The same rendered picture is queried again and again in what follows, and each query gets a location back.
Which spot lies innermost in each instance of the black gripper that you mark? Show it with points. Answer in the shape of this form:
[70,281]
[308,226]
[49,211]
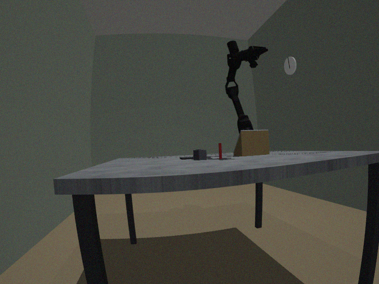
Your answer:
[252,52]

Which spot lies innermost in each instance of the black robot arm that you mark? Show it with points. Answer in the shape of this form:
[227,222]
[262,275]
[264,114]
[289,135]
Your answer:
[234,63]

